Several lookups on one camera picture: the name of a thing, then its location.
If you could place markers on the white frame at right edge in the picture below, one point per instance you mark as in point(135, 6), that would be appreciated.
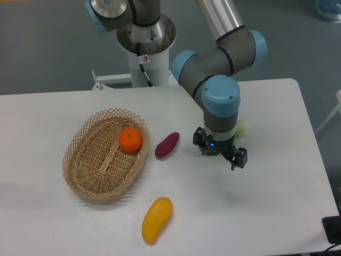
point(330, 120)

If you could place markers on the purple sweet potato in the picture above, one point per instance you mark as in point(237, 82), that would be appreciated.
point(165, 147)

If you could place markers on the green bok choy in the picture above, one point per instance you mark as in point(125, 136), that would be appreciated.
point(242, 129)

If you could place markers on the woven wicker basket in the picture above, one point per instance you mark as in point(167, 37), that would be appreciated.
point(94, 165)

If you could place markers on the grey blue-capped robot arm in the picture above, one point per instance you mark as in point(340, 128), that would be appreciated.
point(207, 78)

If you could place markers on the blue bag in corner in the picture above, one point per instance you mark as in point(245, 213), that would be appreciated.
point(328, 10)

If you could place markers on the yellow mango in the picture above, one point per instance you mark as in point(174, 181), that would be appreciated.
point(156, 219)

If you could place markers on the black device at table edge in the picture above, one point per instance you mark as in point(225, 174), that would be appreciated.
point(332, 229)

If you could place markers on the orange fruit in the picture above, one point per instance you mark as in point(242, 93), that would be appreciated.
point(130, 139)

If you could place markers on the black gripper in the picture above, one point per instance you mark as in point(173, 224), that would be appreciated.
point(213, 142)

